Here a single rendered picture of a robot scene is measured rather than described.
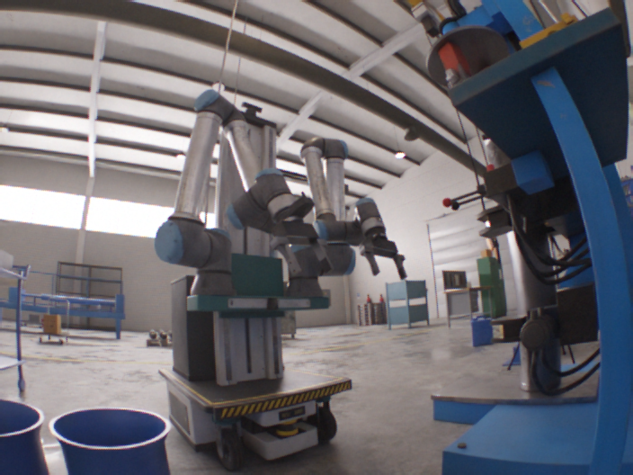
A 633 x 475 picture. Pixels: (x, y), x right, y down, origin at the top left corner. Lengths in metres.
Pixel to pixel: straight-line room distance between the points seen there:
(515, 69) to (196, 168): 1.05
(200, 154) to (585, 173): 1.17
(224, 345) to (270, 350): 0.25
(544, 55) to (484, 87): 0.15
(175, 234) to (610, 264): 1.14
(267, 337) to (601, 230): 1.39
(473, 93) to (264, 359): 1.41
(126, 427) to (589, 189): 1.13
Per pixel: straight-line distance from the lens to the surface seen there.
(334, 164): 1.61
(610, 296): 0.55
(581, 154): 0.58
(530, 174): 0.95
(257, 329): 1.54
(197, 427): 1.36
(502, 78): 0.65
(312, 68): 6.91
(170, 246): 1.09
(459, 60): 1.87
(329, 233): 1.22
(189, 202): 1.15
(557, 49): 0.65
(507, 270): 12.74
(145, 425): 0.89
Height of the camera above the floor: 0.63
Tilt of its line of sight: 15 degrees up
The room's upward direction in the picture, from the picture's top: 3 degrees counter-clockwise
